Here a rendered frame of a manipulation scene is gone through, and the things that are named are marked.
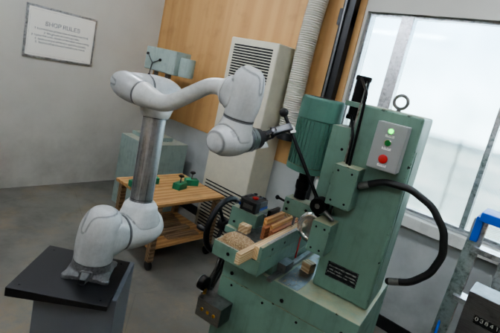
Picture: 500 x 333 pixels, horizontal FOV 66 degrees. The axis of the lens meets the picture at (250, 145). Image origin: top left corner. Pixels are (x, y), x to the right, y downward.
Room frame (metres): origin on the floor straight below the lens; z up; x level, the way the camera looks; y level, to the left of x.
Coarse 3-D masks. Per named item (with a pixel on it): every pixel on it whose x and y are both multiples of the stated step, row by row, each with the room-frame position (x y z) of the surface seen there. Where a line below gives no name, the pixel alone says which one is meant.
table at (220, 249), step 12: (228, 228) 1.60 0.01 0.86; (252, 228) 1.56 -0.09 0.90; (216, 240) 1.38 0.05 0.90; (252, 240) 1.44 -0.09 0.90; (216, 252) 1.37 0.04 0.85; (228, 252) 1.34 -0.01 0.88; (288, 252) 1.49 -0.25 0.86; (240, 264) 1.31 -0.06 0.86; (252, 264) 1.29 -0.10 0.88; (264, 264) 1.31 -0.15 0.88
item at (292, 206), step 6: (288, 198) 1.57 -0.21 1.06; (294, 198) 1.56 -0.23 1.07; (288, 204) 1.56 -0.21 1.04; (294, 204) 1.55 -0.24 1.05; (300, 204) 1.54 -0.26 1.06; (306, 204) 1.53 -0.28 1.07; (282, 210) 1.58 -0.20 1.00; (288, 210) 1.56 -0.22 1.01; (294, 210) 1.55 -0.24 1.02; (300, 210) 1.54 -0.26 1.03; (294, 216) 1.57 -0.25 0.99; (300, 216) 1.53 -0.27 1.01
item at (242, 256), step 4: (280, 232) 1.49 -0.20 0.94; (272, 236) 1.43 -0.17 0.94; (264, 240) 1.38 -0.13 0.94; (256, 244) 1.33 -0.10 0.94; (244, 248) 1.27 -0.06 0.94; (248, 248) 1.28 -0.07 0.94; (252, 248) 1.29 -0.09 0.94; (240, 252) 1.24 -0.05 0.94; (244, 252) 1.24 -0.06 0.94; (248, 252) 1.26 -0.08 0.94; (252, 252) 1.29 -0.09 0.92; (236, 256) 1.23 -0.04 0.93; (240, 256) 1.22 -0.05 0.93; (244, 256) 1.24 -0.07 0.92; (248, 256) 1.27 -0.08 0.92; (236, 260) 1.22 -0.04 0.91; (240, 260) 1.22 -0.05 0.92; (244, 260) 1.25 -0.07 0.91; (236, 264) 1.22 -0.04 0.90
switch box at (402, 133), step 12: (384, 132) 1.28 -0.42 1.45; (396, 132) 1.26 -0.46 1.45; (408, 132) 1.26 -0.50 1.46; (372, 144) 1.30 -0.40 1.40; (384, 144) 1.28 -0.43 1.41; (396, 144) 1.26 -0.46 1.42; (372, 156) 1.29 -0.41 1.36; (396, 156) 1.25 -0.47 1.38; (384, 168) 1.26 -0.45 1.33; (396, 168) 1.25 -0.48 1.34
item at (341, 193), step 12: (336, 168) 1.32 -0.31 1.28; (348, 168) 1.30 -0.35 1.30; (360, 168) 1.34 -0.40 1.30; (336, 180) 1.32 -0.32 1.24; (348, 180) 1.30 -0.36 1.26; (360, 180) 1.33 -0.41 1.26; (336, 192) 1.31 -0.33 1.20; (348, 192) 1.29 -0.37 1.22; (336, 204) 1.31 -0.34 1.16; (348, 204) 1.29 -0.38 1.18
